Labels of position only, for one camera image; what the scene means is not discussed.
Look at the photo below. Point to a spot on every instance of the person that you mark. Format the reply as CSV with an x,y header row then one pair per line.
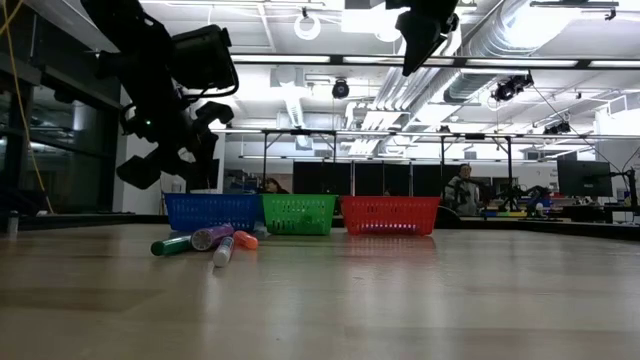
x,y
462,195
274,186

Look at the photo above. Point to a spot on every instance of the thin green dry-erase marker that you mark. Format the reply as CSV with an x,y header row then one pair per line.
x,y
223,251

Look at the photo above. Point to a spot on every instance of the blue plastic basket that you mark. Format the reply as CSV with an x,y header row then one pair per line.
x,y
212,212

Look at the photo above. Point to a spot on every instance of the black computer monitor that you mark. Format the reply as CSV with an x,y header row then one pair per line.
x,y
585,177

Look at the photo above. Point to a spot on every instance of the purple highlighter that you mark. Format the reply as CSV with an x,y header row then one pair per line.
x,y
212,236

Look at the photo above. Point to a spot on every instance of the black aluminium table frame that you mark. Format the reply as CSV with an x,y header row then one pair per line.
x,y
550,227

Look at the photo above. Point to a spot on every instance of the black overhead rig beam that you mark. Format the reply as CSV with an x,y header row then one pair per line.
x,y
582,63

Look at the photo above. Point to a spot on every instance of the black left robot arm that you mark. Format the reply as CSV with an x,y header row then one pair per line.
x,y
135,60

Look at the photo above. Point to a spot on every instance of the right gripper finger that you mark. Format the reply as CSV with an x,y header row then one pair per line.
x,y
420,45

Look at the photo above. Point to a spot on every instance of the orange highlighter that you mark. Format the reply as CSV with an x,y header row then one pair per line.
x,y
246,240

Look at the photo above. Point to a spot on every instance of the black background robot arm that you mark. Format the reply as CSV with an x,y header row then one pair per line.
x,y
510,192

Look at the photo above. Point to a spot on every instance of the black neighbouring rig frame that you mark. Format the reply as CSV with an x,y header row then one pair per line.
x,y
350,132

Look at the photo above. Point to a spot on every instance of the green highlighter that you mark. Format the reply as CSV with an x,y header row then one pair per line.
x,y
170,246

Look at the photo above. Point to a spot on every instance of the black partition panel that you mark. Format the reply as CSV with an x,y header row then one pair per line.
x,y
320,177

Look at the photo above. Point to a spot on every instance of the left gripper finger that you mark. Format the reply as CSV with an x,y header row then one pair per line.
x,y
204,165
139,171

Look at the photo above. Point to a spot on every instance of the red plastic basket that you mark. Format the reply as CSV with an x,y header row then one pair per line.
x,y
390,215

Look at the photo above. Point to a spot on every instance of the green plastic basket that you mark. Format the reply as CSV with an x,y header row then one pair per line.
x,y
299,214

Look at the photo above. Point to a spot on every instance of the black hanging camera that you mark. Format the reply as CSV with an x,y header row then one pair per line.
x,y
510,87
340,89

